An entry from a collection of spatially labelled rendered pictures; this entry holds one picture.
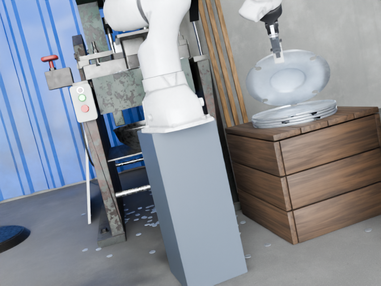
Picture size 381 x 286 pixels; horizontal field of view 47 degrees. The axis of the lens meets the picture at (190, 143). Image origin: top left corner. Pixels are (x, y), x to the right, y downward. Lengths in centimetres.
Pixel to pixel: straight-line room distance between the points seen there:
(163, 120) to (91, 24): 115
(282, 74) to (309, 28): 196
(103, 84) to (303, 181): 86
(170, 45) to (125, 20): 14
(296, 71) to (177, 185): 63
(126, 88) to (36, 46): 150
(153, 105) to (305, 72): 61
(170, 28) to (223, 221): 54
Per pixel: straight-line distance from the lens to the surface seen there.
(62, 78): 174
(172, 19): 117
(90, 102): 164
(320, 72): 157
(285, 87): 161
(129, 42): 182
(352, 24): 366
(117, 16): 122
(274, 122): 144
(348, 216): 149
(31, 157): 319
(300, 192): 137
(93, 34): 218
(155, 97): 115
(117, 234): 178
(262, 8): 126
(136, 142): 189
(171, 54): 118
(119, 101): 175
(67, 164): 317
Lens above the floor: 57
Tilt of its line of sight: 9 degrees down
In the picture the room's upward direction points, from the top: 13 degrees counter-clockwise
